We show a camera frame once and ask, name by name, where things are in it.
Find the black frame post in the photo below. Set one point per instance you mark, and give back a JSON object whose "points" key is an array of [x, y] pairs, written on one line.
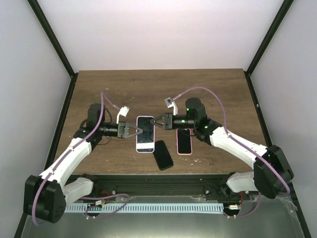
{"points": [[35, 6], [280, 15]]}

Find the black phone case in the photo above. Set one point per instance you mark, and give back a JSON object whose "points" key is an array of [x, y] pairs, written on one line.
{"points": [[163, 156]]}

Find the right black frame post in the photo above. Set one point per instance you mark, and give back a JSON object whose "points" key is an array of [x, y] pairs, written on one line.
{"points": [[280, 15]]}

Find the lavender phone case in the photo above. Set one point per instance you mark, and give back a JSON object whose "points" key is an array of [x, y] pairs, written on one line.
{"points": [[145, 135]]}

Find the left black frame post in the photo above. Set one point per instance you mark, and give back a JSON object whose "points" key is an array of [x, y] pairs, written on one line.
{"points": [[35, 6]]}

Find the pink phone case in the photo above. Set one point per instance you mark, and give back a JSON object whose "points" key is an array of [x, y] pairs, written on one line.
{"points": [[184, 142]]}

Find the dark red smartphone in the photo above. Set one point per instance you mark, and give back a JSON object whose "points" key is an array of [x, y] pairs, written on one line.
{"points": [[145, 134]]}

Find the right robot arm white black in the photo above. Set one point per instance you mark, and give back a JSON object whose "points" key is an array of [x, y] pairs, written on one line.
{"points": [[271, 172]]}

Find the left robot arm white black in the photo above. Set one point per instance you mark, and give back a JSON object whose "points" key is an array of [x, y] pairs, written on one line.
{"points": [[47, 195]]}

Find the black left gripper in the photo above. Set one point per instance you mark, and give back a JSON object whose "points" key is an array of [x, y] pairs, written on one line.
{"points": [[124, 124]]}

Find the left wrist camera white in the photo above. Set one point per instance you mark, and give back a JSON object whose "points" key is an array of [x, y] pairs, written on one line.
{"points": [[123, 111]]}

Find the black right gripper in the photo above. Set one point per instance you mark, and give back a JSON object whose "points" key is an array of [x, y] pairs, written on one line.
{"points": [[168, 121]]}

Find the white slotted cable duct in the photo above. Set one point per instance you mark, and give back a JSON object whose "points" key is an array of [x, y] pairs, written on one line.
{"points": [[200, 208]]}

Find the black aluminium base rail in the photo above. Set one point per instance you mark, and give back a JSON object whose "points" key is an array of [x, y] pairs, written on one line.
{"points": [[208, 186]]}

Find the black smartphone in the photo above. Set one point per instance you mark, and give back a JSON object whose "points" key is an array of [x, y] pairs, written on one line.
{"points": [[163, 156]]}

